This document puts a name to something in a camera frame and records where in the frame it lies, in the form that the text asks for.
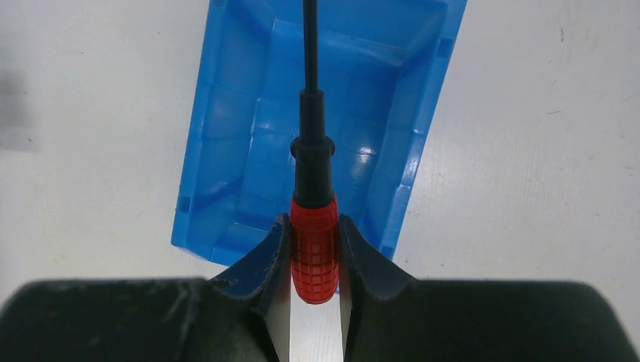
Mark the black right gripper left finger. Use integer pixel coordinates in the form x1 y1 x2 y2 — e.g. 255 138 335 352
1 214 291 361

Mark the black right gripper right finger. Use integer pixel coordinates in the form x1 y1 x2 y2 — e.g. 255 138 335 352
339 215 638 361

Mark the red black screwdriver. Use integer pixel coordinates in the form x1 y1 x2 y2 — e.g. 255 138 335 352
290 1 339 305

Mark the blue plastic bin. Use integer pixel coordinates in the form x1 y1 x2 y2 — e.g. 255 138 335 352
171 1 466 265

